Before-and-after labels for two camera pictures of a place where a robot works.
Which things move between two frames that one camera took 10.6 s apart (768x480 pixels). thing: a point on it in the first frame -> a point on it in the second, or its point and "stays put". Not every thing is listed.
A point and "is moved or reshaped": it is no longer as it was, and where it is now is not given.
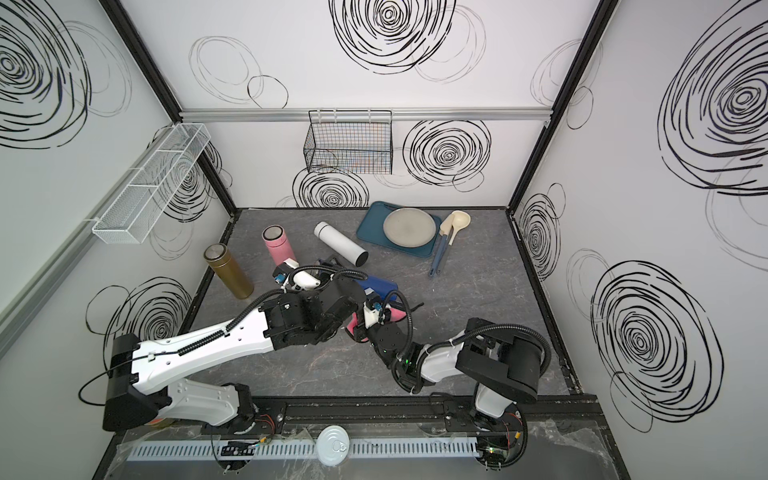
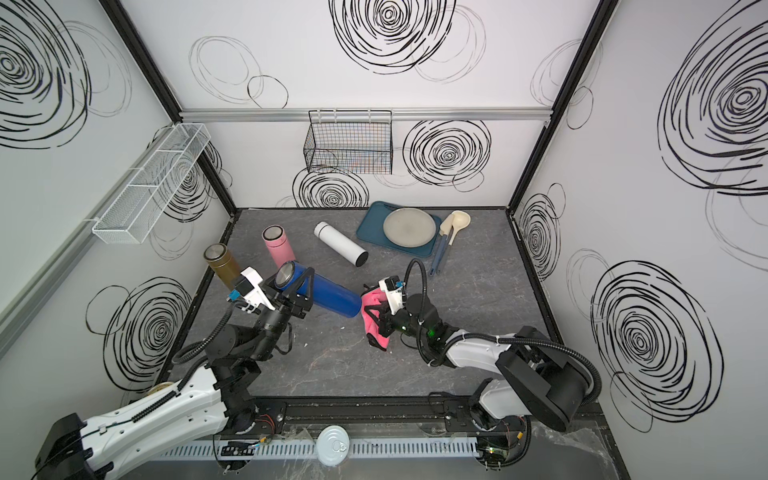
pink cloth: [395, 315] is moved or reshaped
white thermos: [341, 244] stays put
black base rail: [360, 415] stays put
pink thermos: [277, 244] stays put
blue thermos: [380, 286] is moved or reshaped
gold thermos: [227, 268] stays put
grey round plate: [409, 227] stays put
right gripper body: [377, 337] -> [392, 325]
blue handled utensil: [445, 229] stays put
